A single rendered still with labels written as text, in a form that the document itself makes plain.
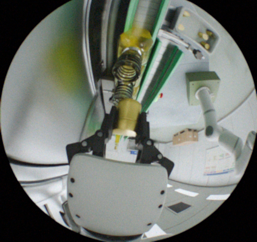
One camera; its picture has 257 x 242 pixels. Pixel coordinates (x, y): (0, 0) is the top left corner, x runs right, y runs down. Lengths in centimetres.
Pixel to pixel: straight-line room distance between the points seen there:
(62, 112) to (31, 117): 9
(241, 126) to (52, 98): 377
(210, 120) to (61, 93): 57
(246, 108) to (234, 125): 88
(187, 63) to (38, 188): 74
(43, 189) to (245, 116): 384
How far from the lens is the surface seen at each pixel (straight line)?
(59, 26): 18
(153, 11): 34
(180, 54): 29
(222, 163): 383
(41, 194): 23
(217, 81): 63
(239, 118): 371
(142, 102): 58
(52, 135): 19
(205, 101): 55
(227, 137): 44
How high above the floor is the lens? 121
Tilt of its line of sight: 26 degrees down
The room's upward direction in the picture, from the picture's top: 170 degrees counter-clockwise
